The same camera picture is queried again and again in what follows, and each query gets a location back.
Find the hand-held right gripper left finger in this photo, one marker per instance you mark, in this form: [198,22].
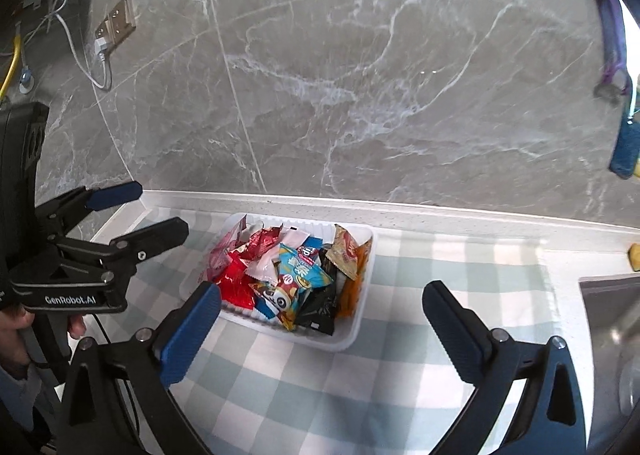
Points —
[192,330]

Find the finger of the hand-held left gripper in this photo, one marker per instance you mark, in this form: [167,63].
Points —
[117,194]
[155,237]

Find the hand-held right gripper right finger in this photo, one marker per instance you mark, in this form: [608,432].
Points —
[452,335]

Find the pile of snack packets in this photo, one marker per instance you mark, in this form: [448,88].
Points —
[240,285]

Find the orange snack packet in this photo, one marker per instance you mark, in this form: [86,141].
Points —
[350,297]

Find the white plastic tray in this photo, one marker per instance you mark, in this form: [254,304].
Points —
[310,338]

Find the black snack packet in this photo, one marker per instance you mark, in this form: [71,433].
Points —
[315,307]

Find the tan snack packet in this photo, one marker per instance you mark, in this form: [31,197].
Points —
[345,252]

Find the person's left hand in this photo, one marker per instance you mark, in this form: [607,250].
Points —
[12,340]

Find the green white checked tablecloth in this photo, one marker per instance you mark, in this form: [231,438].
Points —
[400,260]

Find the steel sink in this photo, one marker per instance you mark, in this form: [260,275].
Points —
[610,325]

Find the yellow sponge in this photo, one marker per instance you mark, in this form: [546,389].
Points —
[635,257]

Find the blue utensil holder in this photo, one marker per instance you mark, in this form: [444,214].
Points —
[627,145]

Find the purple peeler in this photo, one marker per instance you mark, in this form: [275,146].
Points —
[612,35]

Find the gold wall socket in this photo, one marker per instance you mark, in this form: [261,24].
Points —
[117,22]

